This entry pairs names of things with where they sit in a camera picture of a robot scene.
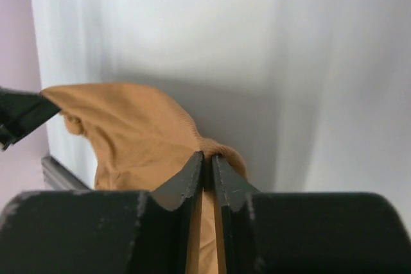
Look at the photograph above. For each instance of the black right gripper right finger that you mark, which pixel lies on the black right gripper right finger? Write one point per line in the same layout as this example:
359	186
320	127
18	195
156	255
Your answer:
236	220

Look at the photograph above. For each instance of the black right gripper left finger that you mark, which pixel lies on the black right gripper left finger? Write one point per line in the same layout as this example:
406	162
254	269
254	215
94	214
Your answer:
181	199

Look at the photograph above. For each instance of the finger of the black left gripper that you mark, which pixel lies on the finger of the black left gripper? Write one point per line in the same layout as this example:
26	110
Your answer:
22	113

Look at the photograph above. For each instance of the mustard yellow tank top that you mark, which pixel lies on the mustard yellow tank top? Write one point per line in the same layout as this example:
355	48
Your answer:
140	135

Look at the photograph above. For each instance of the aluminium frame rail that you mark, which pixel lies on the aluminium frame rail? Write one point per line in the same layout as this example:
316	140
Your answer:
57	177

